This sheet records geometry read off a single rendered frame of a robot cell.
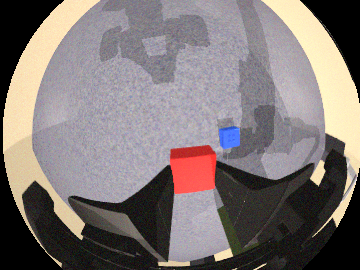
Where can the red block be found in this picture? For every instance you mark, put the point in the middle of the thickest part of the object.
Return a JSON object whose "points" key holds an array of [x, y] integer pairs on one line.
{"points": [[193, 168]]}

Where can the blue block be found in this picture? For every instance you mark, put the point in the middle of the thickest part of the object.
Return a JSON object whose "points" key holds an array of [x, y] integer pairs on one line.
{"points": [[229, 137]]}

